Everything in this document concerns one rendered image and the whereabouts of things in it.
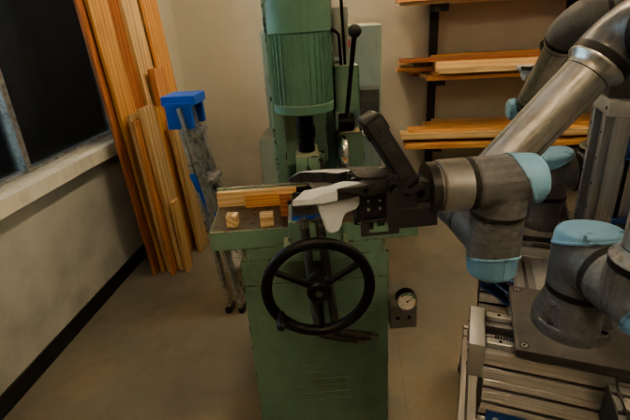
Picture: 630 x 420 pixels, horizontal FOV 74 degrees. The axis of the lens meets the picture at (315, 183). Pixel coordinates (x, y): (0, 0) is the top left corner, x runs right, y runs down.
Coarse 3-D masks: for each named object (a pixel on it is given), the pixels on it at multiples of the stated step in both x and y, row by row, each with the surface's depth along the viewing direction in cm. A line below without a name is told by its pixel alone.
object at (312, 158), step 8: (296, 144) 136; (296, 152) 129; (312, 152) 128; (296, 160) 124; (304, 160) 124; (312, 160) 125; (320, 160) 126; (296, 168) 126; (304, 168) 125; (312, 168) 125; (320, 168) 127
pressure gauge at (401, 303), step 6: (402, 288) 124; (408, 288) 124; (396, 294) 124; (402, 294) 122; (408, 294) 122; (414, 294) 122; (396, 300) 124; (402, 300) 123; (408, 300) 123; (414, 300) 123; (402, 306) 124; (408, 306) 124; (414, 306) 124
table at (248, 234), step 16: (224, 208) 134; (240, 208) 133; (256, 208) 132; (272, 208) 132; (224, 224) 123; (240, 224) 123; (256, 224) 122; (352, 224) 120; (224, 240) 120; (240, 240) 120; (256, 240) 120; (272, 240) 120; (288, 240) 118; (352, 240) 122; (336, 256) 113
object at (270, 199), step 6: (270, 192) 134; (276, 192) 133; (282, 192) 133; (288, 192) 133; (246, 198) 132; (252, 198) 132; (258, 198) 132; (264, 198) 132; (270, 198) 132; (276, 198) 133; (246, 204) 133; (252, 204) 133; (258, 204) 133; (264, 204) 133; (270, 204) 133; (276, 204) 133
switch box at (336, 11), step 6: (336, 12) 140; (336, 18) 141; (336, 24) 141; (336, 36) 143; (336, 42) 143; (348, 42) 144; (336, 48) 144; (348, 48) 145; (336, 54) 145; (342, 54) 145; (348, 54) 145
